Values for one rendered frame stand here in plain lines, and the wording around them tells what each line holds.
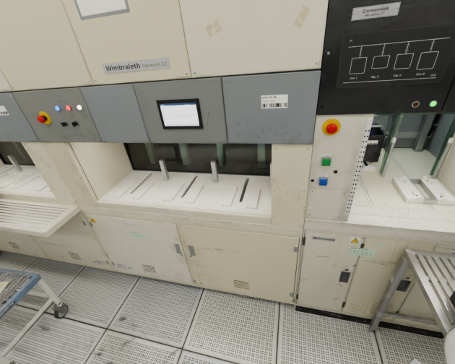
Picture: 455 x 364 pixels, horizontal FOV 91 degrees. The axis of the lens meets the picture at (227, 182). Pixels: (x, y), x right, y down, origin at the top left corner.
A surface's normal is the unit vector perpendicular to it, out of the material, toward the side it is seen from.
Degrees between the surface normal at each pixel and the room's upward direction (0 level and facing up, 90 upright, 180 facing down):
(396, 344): 0
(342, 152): 90
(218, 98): 90
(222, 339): 0
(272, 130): 90
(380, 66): 90
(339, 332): 0
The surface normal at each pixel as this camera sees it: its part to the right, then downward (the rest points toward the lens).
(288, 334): -0.10, -0.84
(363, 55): -0.25, 0.54
